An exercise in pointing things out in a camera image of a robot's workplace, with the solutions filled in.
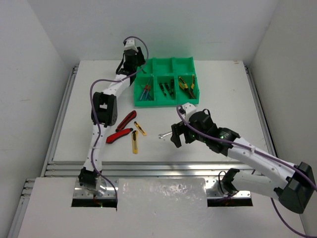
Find small silver wrench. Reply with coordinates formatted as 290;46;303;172
158;131;172;139

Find yellow needle nose pliers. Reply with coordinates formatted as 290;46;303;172
189;74;196;99

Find blue screwdriver thin shaft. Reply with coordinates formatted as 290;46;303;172
139;85;153;101

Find yellow handled pliers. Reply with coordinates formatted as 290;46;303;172
178;76;189;94

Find black green precision screwdriver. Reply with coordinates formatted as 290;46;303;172
164;83;173;97

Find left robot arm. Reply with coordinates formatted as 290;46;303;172
78;47;146;190

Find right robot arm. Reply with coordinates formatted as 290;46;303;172
170;103;317;214

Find small yellow box cutter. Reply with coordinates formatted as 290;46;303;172
134;121;147;136

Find green six-compartment bin tray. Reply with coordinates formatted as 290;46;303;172
134;57;200;108

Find large yellow box cutter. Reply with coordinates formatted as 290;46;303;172
131;130;138;154

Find black red utility knife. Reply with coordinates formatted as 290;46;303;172
115;110;137;132

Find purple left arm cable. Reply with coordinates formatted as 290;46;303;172
89;36;149;203

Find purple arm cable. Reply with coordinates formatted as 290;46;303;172
89;36;149;203
176;105;317;238

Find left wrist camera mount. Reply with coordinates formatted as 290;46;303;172
123;38;138;52

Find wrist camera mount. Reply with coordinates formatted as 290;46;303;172
179;103;197;122
123;38;138;52

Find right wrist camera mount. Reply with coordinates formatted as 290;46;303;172
179;103;197;122

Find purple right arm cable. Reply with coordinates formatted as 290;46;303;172
176;105;317;238

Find aluminium rail frame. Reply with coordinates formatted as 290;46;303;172
7;63;297;238

